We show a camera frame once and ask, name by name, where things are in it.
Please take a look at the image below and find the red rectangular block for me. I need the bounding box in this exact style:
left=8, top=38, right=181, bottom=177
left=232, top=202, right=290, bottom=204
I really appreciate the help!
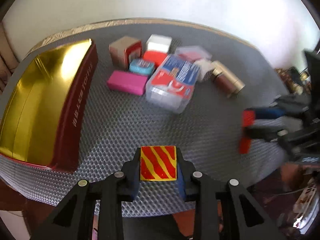
left=239, top=109, right=255, bottom=154

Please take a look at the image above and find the gold and maroon box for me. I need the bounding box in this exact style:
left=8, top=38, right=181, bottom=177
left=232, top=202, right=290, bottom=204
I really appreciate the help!
left=211, top=61, right=245, bottom=98

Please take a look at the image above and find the yellow red striped block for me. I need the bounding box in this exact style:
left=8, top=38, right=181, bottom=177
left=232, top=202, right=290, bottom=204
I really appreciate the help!
left=140, top=146, right=177, bottom=181

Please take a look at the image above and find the white black zigzag cube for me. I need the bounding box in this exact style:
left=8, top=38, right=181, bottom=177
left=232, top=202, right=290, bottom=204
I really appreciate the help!
left=194, top=59, right=214, bottom=82

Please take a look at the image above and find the clear case with red insert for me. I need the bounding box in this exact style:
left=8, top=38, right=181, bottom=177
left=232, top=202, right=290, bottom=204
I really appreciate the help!
left=175, top=46, right=212, bottom=62

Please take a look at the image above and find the clear floss pick box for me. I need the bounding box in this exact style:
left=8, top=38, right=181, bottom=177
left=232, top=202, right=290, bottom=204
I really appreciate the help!
left=145, top=54, right=200, bottom=114

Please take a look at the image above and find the red rounded square block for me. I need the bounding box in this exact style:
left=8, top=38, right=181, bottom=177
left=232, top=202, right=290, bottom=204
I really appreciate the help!
left=142, top=50, right=167, bottom=68

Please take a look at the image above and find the white charger plug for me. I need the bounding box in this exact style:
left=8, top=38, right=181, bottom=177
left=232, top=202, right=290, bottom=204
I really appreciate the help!
left=146, top=34, right=172, bottom=53

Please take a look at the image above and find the pink rectangular block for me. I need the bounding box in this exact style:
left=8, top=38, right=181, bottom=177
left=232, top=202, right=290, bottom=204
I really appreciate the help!
left=106, top=70, right=148, bottom=96

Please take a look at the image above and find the small blue tin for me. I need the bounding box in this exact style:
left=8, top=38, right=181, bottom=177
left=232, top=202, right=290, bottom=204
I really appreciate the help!
left=129, top=59, right=155, bottom=76

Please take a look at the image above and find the red tan carton box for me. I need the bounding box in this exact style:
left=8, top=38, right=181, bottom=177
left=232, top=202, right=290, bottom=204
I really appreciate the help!
left=108, top=36, right=142, bottom=70

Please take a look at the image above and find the grey honeycomb mat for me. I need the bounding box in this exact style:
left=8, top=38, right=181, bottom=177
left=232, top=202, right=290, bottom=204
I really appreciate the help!
left=1, top=20, right=287, bottom=205

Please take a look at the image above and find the red gold toffee tin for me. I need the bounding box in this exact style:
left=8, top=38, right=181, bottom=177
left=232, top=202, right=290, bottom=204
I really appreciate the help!
left=1, top=39, right=98, bottom=172

